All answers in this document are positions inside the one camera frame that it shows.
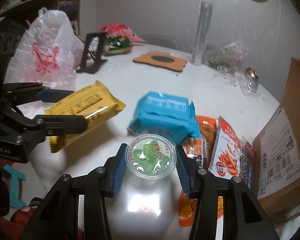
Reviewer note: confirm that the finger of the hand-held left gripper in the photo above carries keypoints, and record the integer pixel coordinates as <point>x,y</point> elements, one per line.
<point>52,96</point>
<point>65,125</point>

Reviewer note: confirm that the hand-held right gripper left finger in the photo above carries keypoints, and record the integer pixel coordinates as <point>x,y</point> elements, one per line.
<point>118,172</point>

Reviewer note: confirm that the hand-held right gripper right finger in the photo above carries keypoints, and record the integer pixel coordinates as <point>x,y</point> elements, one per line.
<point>185,173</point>

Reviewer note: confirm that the yellow snack packet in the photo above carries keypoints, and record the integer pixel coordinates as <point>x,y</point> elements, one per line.
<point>90,105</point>

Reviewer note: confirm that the green jelly cup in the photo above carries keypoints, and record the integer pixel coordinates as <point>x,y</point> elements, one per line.
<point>150,156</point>

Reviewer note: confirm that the cardboard box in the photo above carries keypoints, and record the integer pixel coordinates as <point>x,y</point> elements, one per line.
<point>282,142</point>

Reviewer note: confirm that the orange cartoon snack packet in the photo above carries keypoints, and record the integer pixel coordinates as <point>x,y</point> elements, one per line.
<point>187,210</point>

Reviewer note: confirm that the white red fries snack packet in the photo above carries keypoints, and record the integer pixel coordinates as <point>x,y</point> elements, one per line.
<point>227,150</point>

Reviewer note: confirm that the white red-print plastic bag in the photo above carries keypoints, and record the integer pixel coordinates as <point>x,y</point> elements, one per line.
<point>47,47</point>

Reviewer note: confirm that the black phone stand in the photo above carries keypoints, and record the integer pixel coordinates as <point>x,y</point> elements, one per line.
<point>100,55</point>

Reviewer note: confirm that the dark seed snack packet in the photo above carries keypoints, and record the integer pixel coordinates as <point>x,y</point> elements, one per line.
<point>247,162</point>

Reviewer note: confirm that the blue snack packet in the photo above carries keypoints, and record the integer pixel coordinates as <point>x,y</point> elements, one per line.
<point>162,112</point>

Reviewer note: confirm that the teal stool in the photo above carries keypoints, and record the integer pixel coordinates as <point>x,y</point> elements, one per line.
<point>13,185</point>

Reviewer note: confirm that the green snack bag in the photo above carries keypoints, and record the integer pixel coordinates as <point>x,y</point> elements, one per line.
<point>117,46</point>

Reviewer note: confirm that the red plush slipper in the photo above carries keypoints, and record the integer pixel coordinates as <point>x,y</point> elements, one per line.
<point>27,210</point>

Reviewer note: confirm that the wooden shelf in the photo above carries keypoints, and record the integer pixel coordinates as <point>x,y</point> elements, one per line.
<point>52,0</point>

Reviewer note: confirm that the orange coaster mat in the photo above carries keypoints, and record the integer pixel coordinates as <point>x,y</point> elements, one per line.
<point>145,60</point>

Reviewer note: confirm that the pink snack bag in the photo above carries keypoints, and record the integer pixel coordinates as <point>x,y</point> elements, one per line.
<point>130,33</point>

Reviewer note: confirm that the crumpled clear plastic wrap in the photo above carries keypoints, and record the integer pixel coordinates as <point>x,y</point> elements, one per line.
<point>242,85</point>

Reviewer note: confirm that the gold foil wrapper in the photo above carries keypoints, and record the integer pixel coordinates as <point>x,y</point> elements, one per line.
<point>251,73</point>

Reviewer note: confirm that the clear dotted plastic bag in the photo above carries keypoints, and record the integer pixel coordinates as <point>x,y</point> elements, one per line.
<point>225,55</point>

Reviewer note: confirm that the clear plastic tube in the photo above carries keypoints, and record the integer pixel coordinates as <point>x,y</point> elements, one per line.
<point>202,30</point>

